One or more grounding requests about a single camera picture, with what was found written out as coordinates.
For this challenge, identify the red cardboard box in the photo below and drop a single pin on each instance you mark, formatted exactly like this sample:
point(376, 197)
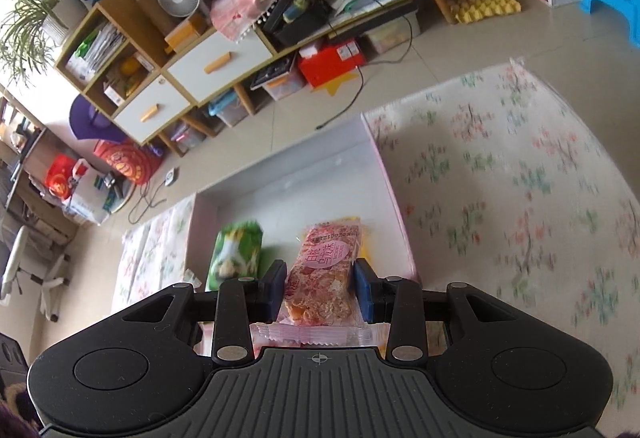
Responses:
point(325, 67)

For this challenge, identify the potted green plant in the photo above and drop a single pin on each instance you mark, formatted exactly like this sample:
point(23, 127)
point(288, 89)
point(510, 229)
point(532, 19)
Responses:
point(45, 12)

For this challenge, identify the small white floor device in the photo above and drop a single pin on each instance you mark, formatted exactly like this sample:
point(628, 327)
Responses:
point(171, 177)

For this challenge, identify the yellow star floor sticker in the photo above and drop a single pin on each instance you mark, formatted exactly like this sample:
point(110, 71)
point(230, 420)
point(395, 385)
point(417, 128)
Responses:
point(336, 85)

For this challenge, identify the clear bin yellow contents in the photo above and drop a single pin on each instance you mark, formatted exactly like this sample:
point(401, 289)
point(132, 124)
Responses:
point(387, 35)

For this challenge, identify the green snack packet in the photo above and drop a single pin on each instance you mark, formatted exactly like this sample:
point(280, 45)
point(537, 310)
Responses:
point(235, 253)

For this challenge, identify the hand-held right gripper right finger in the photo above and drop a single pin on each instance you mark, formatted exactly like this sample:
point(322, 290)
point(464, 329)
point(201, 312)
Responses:
point(363, 290)

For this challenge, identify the white office chair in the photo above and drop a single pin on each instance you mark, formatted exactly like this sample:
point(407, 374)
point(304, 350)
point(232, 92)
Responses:
point(15, 263)

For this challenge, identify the pink cardboard box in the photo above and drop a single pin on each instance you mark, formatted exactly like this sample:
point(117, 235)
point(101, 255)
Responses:
point(300, 178)

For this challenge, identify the yellow cardboard box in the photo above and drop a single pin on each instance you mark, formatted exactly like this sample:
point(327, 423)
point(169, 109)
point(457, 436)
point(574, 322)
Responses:
point(185, 35)

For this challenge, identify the floral mat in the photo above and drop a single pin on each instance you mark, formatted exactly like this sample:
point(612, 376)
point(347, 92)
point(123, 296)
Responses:
point(500, 193)

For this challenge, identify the clear bin blue lid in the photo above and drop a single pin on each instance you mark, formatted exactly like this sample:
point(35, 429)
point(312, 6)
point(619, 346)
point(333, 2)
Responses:
point(230, 110)

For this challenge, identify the black flat tray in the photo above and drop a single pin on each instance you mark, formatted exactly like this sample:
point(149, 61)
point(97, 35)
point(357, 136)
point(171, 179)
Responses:
point(272, 72)

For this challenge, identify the pink snack packet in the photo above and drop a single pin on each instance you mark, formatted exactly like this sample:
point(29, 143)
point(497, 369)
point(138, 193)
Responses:
point(320, 278)

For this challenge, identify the clear bin red contents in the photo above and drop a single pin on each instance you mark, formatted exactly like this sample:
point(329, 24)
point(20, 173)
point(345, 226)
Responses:
point(187, 140)

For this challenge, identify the yellow egg tray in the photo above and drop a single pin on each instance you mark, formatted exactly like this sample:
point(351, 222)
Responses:
point(480, 2)

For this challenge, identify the red gift bag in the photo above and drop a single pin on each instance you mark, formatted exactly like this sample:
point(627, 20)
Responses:
point(60, 180)

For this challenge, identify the black storage case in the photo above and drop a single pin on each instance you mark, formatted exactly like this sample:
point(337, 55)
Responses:
point(295, 25)

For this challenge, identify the purple cap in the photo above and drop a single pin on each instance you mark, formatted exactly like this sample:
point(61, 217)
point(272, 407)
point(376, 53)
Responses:
point(92, 120)

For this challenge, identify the white cardboard carton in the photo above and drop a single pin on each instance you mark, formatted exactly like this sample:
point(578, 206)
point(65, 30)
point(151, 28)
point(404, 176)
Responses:
point(90, 198)

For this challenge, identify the long wooden cabinet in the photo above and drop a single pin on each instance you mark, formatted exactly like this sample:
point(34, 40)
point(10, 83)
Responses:
point(120, 5)

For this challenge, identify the clear bin orange contents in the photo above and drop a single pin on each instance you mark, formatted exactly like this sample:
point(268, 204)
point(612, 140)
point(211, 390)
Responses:
point(285, 85)

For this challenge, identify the green white packets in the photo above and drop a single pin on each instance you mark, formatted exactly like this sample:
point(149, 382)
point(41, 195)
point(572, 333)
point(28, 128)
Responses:
point(95, 52)

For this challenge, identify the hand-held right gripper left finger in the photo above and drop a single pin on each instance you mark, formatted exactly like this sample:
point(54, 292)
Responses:
point(276, 289)

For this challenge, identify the red round bag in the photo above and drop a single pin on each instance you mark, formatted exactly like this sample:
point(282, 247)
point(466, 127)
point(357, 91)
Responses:
point(127, 162)

